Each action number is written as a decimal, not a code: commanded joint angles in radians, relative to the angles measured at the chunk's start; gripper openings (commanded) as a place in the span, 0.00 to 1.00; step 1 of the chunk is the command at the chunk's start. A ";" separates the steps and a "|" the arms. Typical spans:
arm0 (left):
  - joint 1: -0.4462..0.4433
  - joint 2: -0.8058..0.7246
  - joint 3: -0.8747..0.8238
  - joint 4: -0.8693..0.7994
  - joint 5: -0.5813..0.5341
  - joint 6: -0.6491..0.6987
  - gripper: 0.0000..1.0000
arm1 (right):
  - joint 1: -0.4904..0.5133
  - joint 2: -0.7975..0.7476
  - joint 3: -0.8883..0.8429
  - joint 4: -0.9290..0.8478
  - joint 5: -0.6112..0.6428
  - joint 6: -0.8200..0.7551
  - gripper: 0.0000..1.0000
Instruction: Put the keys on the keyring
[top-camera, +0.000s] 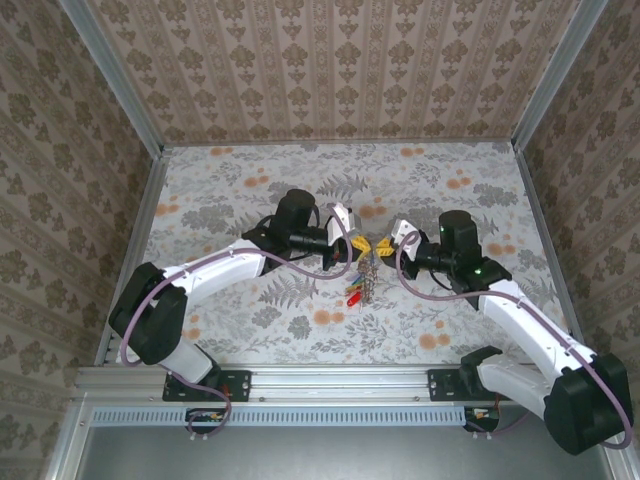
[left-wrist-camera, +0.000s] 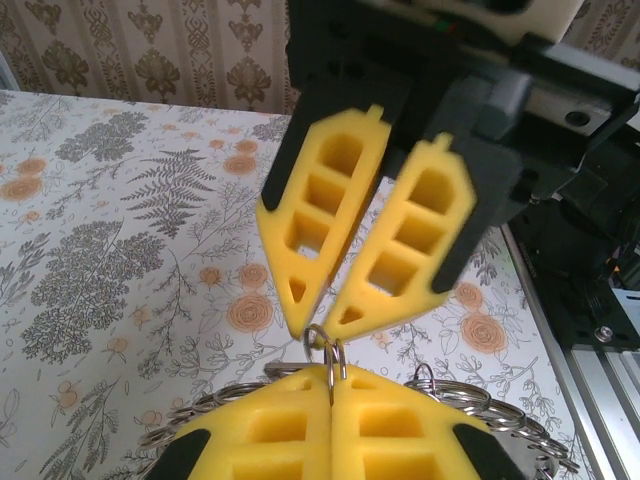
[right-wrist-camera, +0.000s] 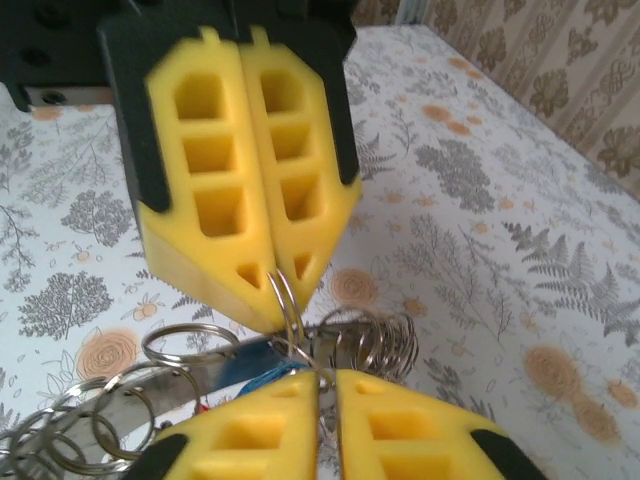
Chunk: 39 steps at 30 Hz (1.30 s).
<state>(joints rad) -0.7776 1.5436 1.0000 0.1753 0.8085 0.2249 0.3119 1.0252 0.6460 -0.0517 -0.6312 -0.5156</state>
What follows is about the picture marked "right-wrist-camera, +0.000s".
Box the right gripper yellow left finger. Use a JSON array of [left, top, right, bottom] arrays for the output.
[[132, 372, 321, 480]]

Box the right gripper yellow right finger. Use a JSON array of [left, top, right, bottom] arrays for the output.
[[334, 368, 550, 480]]

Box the brass key with blue tag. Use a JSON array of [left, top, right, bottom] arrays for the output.
[[219, 347, 314, 399]]

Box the steel split key ring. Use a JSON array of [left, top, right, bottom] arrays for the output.
[[141, 322, 242, 370], [266, 268, 307, 351]]

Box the aluminium frame post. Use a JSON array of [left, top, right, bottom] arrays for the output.
[[397, 0, 432, 26]]

